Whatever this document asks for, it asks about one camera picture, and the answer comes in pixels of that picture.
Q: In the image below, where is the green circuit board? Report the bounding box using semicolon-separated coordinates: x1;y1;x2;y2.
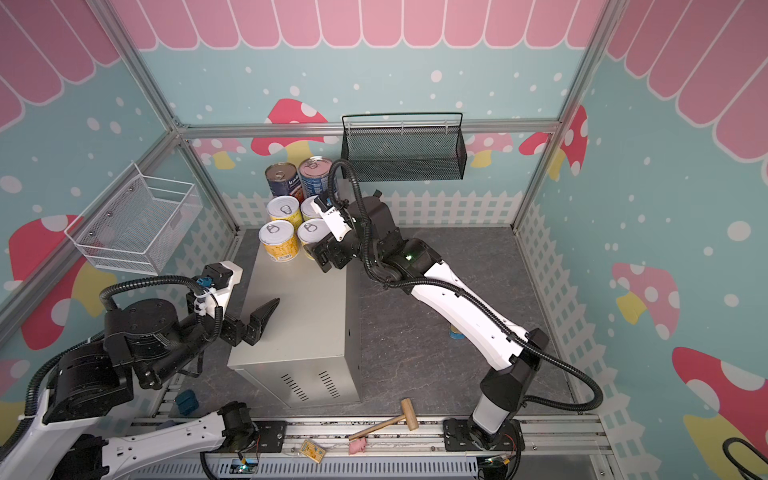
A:
230;458;259;475

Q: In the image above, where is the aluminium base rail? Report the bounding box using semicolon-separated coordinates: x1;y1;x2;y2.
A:
207;415;623;479

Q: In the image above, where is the grey metal counter cabinet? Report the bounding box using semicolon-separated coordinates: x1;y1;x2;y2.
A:
227;241;361;408

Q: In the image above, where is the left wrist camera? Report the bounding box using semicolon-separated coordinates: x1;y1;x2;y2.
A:
188;261;243;317

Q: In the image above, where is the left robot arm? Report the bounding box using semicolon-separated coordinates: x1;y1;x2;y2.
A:
1;261;286;479

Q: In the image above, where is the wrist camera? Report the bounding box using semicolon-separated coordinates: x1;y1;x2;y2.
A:
188;261;243;317
312;192;357;243

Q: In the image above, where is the teal sponge block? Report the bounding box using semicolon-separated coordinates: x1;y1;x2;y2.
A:
174;389;199;417

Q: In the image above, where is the wooden toy mallet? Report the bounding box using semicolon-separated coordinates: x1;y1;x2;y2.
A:
348;398;419;441

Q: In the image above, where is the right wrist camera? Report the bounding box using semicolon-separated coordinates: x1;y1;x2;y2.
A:
312;192;357;243

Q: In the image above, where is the black mesh wall basket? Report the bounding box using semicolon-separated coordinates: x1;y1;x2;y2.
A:
341;112;468;182

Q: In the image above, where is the small yellow can white lid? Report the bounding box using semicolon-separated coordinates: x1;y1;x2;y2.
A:
301;195;322;221
267;195;304;229
259;220;299;263
297;218;330;260

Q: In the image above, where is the pink pig toy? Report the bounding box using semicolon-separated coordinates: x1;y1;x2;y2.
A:
348;437;367;455

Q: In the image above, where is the dark blue tomato can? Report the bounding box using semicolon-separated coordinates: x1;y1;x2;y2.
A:
265;162;305;202

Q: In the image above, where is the blue soup can pink lid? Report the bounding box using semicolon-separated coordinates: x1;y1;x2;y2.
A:
298;156;333;198

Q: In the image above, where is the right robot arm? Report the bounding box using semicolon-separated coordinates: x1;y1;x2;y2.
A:
308;159;604;449

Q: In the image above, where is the white mesh wall basket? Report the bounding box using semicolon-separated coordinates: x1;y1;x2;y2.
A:
64;165;203;275

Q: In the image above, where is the yellow toy block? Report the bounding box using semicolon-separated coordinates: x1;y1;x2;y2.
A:
299;440;327;464

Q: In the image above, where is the gold sardine tin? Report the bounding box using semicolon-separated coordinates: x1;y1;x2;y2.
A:
450;325;465;340

